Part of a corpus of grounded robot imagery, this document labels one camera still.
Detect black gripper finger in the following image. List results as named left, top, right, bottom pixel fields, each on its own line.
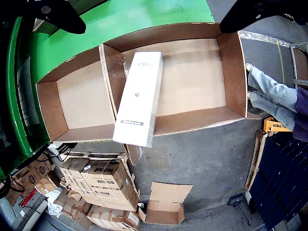
left=0, top=0, right=87, bottom=34
left=220, top=0, right=308, bottom=34

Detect tall white carton box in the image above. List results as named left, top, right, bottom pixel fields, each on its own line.
left=112, top=51, right=164, bottom=147

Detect grey cardboard sheet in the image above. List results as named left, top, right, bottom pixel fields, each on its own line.
left=32, top=18, right=47, bottom=33

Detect open empty cardboard carton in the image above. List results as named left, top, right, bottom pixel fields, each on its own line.
left=137, top=181, right=194, bottom=226

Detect blue jeans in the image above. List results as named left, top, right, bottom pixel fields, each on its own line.
left=247, top=66, right=299, bottom=132

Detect green metal shelf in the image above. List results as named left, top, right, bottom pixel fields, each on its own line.
left=0, top=16, right=52, bottom=181

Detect orange metal part black lettering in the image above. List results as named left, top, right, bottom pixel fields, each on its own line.
left=263, top=116, right=294, bottom=132

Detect flat wooden pallet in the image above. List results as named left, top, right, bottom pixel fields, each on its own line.
left=60, top=151, right=128, bottom=161

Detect upright wooden pallet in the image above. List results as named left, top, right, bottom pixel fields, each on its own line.
left=244, top=129, right=269, bottom=194

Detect brown shipping carton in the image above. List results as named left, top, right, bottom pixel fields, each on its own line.
left=86, top=204, right=141, bottom=231
left=59, top=157, right=93, bottom=193
left=53, top=189, right=93, bottom=228

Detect dark blue stacked panels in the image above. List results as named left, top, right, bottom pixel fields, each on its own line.
left=249, top=134, right=308, bottom=231

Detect shipping carton BS print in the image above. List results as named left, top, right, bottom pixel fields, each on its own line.
left=80, top=160, right=141, bottom=212

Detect red bar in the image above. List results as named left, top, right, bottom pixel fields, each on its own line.
left=20, top=189, right=39, bottom=209

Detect white crumpled plastic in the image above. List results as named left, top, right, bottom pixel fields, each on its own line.
left=45, top=189, right=64, bottom=218

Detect black small floor device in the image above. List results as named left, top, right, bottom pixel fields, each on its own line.
left=227, top=192, right=252, bottom=226

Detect grey metal frame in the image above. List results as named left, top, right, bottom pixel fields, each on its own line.
left=290, top=42, right=308, bottom=85

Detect black cable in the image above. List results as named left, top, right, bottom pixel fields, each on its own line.
left=47, top=141, right=79, bottom=161
left=0, top=178, right=26, bottom=194

